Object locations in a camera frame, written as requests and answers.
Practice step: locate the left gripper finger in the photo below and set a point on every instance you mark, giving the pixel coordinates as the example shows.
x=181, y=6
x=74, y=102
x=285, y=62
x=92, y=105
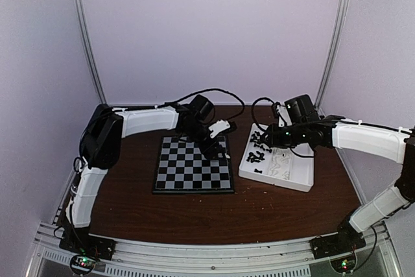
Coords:
x=222, y=154
x=212, y=154

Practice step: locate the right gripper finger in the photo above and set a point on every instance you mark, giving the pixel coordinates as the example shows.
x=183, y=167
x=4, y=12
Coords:
x=265, y=142
x=266, y=134

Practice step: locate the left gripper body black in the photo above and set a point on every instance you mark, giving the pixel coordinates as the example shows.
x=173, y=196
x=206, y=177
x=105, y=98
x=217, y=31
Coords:
x=193, y=134

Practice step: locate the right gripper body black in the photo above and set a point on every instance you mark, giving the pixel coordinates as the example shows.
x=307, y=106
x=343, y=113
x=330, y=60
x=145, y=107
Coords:
x=297, y=135

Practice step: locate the black white chessboard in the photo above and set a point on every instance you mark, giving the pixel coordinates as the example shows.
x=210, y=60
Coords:
x=182, y=169

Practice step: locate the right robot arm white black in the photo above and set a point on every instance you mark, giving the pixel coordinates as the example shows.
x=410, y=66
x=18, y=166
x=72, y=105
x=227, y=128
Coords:
x=337, y=132

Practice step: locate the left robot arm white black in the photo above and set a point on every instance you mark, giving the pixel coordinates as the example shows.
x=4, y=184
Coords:
x=100, y=149

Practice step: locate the black chess pieces upper cluster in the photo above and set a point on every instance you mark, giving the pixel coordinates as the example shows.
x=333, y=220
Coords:
x=255, y=138

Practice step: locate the black chess pieces cluster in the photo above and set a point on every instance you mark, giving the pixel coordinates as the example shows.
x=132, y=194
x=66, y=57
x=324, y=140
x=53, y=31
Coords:
x=255, y=138
x=255, y=157

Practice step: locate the black chess pieces lower cluster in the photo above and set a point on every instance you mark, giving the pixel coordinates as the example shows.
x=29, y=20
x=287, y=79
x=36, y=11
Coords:
x=255, y=157

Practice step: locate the white chess pieces pile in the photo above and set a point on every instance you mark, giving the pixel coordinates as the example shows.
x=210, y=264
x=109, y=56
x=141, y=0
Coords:
x=280, y=164

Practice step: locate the right controller board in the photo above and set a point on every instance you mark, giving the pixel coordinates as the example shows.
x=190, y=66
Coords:
x=344, y=265

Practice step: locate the controller board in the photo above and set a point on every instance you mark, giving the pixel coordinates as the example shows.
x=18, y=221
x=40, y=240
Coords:
x=344, y=265
x=81, y=264

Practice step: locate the left controller board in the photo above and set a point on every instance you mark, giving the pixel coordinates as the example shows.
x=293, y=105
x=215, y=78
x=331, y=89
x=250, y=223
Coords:
x=81, y=264

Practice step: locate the white plastic tray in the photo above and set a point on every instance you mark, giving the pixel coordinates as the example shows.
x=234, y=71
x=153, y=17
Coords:
x=302, y=169

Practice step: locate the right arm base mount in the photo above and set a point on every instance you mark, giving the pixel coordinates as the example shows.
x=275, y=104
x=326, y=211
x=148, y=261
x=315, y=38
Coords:
x=337, y=241

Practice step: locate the aluminium front rail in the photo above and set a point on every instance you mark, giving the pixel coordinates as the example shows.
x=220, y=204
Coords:
x=283, y=258

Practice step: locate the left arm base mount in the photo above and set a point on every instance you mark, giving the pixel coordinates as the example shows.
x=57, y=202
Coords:
x=78, y=240

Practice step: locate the right aluminium frame post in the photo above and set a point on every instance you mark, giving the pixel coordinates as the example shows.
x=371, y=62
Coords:
x=342, y=10

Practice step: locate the aluminium frame post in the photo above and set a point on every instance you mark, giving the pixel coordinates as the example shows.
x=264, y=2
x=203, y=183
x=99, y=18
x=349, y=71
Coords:
x=88, y=51
x=342, y=10

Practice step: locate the left aluminium frame post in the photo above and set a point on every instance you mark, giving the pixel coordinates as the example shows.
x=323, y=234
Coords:
x=88, y=51

